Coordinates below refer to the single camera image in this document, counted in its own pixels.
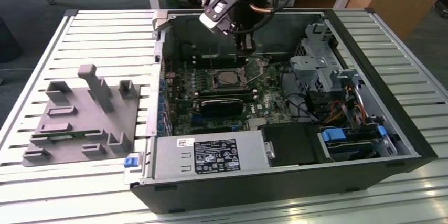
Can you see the silver CPU green edge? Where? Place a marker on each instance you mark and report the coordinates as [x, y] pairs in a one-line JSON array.
[[229, 77]]

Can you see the CPU socket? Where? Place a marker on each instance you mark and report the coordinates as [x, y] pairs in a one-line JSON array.
[[213, 85]]

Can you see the black RAM slot bank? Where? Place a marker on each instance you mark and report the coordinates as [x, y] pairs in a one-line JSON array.
[[221, 61], [227, 94]]

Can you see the silver metal drive cage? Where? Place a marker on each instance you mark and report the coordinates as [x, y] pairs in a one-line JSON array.
[[317, 62]]

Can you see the black graphics card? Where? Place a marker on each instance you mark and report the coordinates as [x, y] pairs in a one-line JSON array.
[[225, 108]]

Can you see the green motherboard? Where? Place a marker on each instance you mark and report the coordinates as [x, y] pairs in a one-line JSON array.
[[273, 108]]

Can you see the small silver heatsink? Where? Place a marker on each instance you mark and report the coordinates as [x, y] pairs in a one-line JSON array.
[[257, 124]]

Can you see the wooden cabinet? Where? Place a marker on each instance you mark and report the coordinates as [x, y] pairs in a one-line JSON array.
[[403, 3]]

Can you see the black plastic shroud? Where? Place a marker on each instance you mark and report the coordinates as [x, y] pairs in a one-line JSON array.
[[298, 145]]

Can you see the blue disk carrier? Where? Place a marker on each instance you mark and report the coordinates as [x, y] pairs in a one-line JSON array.
[[333, 134]]

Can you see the blue drive clip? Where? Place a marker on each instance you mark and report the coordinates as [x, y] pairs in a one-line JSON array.
[[382, 131]]

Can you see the grey parts rack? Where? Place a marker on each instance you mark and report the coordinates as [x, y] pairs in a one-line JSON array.
[[91, 119]]

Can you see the silver power supply unit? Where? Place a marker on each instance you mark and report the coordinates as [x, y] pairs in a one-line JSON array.
[[165, 161]]

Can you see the blue case latch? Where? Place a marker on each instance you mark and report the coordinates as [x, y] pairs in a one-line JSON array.
[[131, 162]]

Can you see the green RAM stick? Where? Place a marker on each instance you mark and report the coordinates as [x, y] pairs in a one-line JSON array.
[[79, 134]]

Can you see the silver disk bay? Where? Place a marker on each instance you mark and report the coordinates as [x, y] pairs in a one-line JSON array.
[[389, 150]]

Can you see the black open PC case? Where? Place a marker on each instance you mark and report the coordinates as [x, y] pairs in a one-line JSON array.
[[245, 195]]

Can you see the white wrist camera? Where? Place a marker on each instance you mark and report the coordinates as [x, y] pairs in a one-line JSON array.
[[211, 20]]

